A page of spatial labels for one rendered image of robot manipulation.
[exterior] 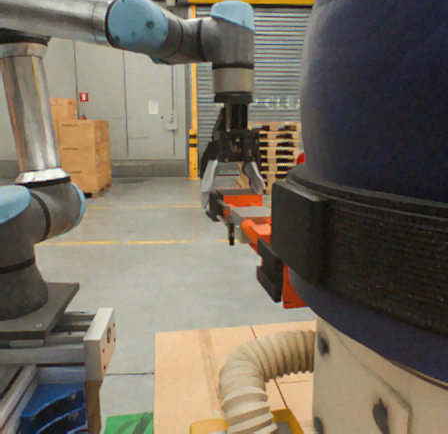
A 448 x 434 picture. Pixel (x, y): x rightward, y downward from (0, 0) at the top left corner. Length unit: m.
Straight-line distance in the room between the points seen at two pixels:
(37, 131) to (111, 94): 9.26
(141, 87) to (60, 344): 9.37
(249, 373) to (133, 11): 0.50
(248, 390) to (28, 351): 0.61
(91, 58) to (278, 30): 4.30
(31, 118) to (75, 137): 6.63
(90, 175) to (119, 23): 6.99
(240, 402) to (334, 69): 0.28
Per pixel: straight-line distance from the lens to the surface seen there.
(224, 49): 0.74
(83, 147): 7.57
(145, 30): 0.64
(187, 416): 1.37
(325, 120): 0.17
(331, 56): 0.17
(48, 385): 0.93
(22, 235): 0.87
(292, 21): 10.36
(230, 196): 0.75
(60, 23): 0.75
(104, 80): 10.25
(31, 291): 0.90
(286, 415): 0.44
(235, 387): 0.38
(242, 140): 0.73
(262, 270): 0.48
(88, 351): 0.88
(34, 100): 0.97
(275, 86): 10.09
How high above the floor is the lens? 1.41
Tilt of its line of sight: 11 degrees down
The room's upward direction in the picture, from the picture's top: straight up
